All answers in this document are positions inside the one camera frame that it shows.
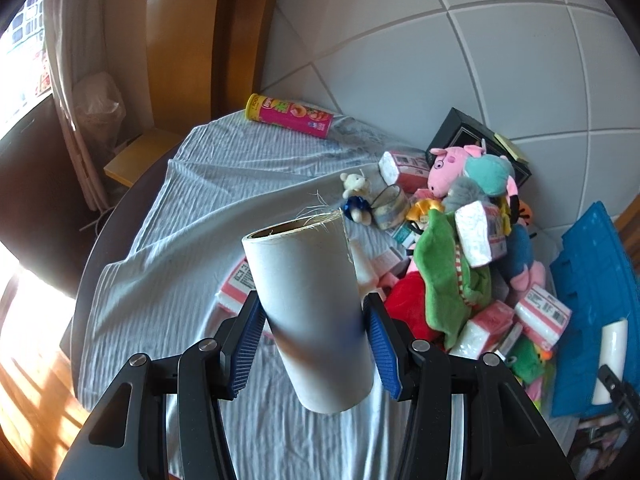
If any yellow sticky note pad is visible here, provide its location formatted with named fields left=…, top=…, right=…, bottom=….
left=492, top=132, right=530, bottom=163

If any white paper roll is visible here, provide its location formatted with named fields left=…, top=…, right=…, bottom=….
left=242, top=212, right=376, bottom=415
left=591, top=319, right=629, bottom=405

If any small wooden table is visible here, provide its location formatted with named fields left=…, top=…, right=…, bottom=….
left=103, top=127, right=188, bottom=188

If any grey fur pompom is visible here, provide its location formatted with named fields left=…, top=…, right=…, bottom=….
left=442, top=177, right=486, bottom=213

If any clear plastic bag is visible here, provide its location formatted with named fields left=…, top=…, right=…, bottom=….
left=72, top=71, right=126, bottom=146

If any light blue striped cloth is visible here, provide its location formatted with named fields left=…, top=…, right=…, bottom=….
left=75, top=110, right=591, bottom=480

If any pink pig plush blue outfit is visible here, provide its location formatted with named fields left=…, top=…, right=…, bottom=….
left=502, top=222, right=547, bottom=293

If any blue plastic container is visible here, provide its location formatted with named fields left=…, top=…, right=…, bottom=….
left=550, top=201, right=640, bottom=418

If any pink yellow chips can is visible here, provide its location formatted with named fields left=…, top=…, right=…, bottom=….
left=245, top=93, right=335, bottom=140

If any small white bear plush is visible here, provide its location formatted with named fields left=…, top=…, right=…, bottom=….
left=340, top=172, right=375, bottom=226

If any pink pig plush teal dress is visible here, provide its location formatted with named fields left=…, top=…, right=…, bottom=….
left=427, top=144, right=518, bottom=206

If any pink green foil packet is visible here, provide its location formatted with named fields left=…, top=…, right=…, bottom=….
left=525, top=365, right=557, bottom=411

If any red pink box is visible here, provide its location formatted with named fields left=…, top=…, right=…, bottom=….
left=447, top=300, right=516, bottom=360

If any black gift box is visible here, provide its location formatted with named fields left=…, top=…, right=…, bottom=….
left=426, top=107, right=533, bottom=193

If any pink white tissue pack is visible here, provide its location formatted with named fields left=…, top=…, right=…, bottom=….
left=455, top=200, right=510, bottom=268
left=515, top=284, right=572, bottom=353
left=378, top=149, right=431, bottom=192
left=215, top=257, right=258, bottom=317

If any red plush toy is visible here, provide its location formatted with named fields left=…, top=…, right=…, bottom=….
left=385, top=275, right=446, bottom=346

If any patterned tape roll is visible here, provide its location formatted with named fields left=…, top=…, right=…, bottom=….
left=372, top=185, right=412, bottom=231

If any yellow duck plush green mask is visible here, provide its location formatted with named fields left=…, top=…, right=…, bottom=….
left=506, top=337, right=551, bottom=386

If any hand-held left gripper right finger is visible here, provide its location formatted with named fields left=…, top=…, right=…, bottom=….
left=362, top=292, right=568, bottom=480

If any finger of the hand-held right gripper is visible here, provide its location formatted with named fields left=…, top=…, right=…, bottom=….
left=597, top=364, right=633, bottom=419

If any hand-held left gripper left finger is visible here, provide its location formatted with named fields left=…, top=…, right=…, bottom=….
left=55, top=290, right=268, bottom=480

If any beige curtain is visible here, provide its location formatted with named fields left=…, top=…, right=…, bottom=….
left=42, top=0, right=151, bottom=221

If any green plush striped trim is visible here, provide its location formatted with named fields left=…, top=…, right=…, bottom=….
left=412, top=208, right=493, bottom=348

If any yellow satin flower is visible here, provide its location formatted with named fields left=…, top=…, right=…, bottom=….
left=406, top=197, right=446, bottom=224

